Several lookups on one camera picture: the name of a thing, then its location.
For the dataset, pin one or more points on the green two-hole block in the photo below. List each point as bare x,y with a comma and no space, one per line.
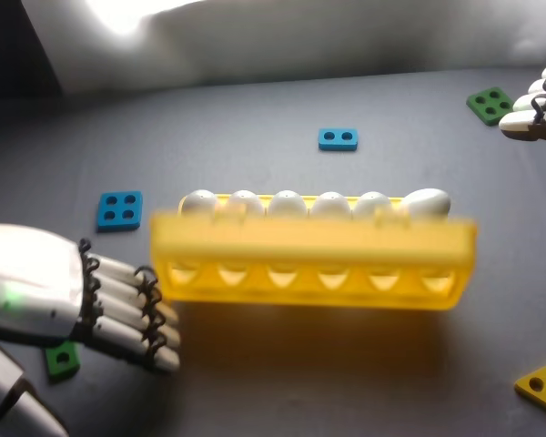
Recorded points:
57,368

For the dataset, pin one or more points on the white toy egg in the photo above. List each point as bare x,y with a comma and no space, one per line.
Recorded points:
245,201
427,200
287,202
330,203
374,202
199,201

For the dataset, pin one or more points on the grey table cloth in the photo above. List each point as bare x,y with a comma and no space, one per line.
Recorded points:
255,391

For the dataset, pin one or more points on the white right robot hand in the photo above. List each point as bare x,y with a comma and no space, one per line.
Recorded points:
523,118

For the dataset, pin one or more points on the yellow egg carton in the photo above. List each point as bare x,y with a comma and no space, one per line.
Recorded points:
309,246

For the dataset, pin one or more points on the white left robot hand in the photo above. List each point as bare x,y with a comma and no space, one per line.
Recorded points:
32,282

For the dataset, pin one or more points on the white fabric sheet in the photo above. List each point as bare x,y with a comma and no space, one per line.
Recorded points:
300,41

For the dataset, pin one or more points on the blue four-hole square block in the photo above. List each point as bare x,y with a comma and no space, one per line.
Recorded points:
119,207

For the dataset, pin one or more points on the blue two-hole block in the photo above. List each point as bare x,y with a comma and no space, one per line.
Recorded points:
338,145

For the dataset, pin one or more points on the yellow triangle block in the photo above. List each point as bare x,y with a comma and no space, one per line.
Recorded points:
525,388

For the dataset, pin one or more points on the green four-hole square block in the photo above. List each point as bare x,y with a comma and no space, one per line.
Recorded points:
490,104

